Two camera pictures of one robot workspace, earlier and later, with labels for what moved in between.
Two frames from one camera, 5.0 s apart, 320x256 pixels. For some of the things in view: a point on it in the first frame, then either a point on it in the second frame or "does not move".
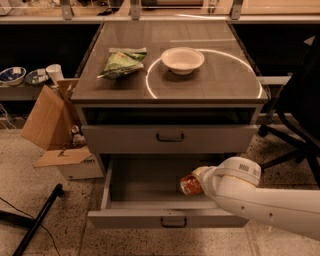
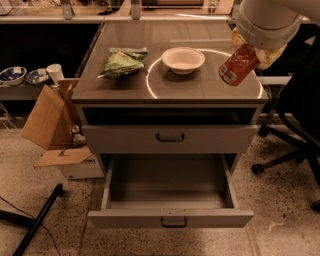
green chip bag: x=122 y=61 does not move
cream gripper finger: x=200 y=170 -> x=237 y=41
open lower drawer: x=143 y=191 does not move
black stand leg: x=31 y=223 does not move
